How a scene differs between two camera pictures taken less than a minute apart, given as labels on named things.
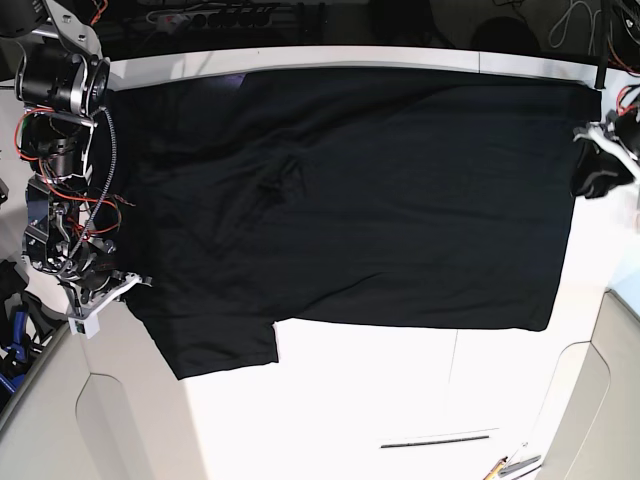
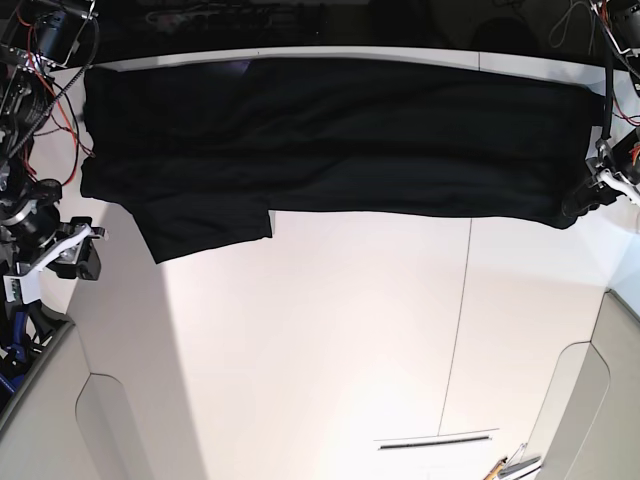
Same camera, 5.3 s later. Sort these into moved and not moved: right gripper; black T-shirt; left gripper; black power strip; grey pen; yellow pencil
Moved: left gripper; right gripper; black T-shirt
Not moved: grey pen; yellow pencil; black power strip
